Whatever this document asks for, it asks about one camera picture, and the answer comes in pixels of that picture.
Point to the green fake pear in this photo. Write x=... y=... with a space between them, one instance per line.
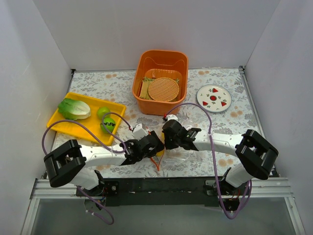
x=102 y=111

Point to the fake green lettuce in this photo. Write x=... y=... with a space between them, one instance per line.
x=74 y=109

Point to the yellow plastic tray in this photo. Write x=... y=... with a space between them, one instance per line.
x=92 y=122

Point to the clear zip top bag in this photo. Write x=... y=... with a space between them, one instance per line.
x=176 y=159

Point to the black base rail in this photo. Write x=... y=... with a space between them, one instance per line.
x=157 y=191

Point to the round woven orange coaster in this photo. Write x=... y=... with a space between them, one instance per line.
x=163 y=89

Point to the orange plastic bin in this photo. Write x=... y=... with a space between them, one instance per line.
x=154 y=64

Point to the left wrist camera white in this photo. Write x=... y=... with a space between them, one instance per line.
x=140 y=131

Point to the white plate with strawberries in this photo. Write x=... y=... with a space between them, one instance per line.
x=214 y=98

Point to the square woven mat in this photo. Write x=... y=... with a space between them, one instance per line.
x=144 y=90

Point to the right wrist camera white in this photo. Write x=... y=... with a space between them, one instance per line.
x=169 y=117

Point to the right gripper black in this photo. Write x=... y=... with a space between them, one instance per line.
x=167 y=136

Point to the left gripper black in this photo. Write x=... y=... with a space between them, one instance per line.
x=158 y=143

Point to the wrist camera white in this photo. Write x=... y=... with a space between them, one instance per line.
x=140 y=131
x=169 y=117

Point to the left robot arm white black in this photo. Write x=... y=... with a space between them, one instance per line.
x=71 y=162

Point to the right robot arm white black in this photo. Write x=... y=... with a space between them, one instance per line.
x=257 y=156

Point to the green fake melon black stripes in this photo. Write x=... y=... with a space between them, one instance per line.
x=108 y=125

